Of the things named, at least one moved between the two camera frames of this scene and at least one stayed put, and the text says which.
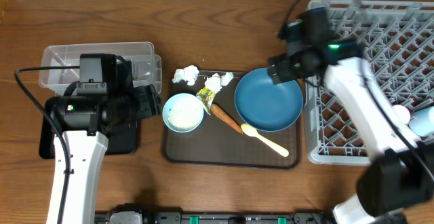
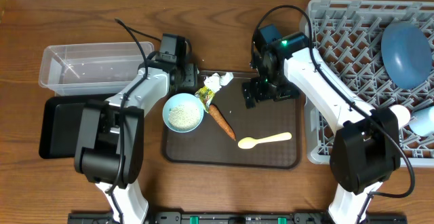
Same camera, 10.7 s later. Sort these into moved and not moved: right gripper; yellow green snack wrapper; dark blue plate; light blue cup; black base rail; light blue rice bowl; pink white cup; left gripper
Moved: left gripper; dark blue plate; right gripper
Not moved: light blue rice bowl; pink white cup; black base rail; light blue cup; yellow green snack wrapper
